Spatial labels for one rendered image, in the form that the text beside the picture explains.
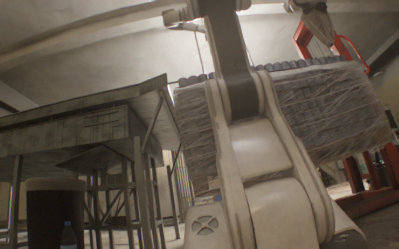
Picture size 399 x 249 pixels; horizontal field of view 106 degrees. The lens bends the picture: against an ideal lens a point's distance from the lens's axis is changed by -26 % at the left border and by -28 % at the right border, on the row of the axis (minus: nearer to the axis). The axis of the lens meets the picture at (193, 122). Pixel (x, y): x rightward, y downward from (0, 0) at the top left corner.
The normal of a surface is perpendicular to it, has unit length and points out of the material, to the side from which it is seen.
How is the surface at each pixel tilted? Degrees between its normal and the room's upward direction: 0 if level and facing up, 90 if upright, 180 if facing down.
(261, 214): 72
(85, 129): 90
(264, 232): 90
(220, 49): 118
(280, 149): 62
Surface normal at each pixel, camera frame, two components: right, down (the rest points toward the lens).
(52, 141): -0.07, -0.36
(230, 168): -0.18, -0.69
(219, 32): -0.07, 0.11
